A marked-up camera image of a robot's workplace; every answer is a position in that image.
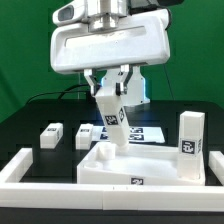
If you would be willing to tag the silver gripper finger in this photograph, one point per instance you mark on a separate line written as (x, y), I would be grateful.
(124, 77)
(90, 76)

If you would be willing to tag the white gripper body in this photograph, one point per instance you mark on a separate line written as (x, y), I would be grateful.
(139, 39)

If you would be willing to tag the white desk top tray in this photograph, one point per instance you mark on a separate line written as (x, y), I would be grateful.
(139, 165)

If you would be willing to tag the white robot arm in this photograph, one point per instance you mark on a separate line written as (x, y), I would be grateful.
(104, 15)

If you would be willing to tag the fiducial marker sheet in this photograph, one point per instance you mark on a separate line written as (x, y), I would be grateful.
(137, 134)

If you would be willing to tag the white U-shaped fence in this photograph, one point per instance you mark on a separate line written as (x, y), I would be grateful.
(16, 193)

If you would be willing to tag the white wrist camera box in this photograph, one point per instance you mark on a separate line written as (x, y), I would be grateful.
(68, 14)

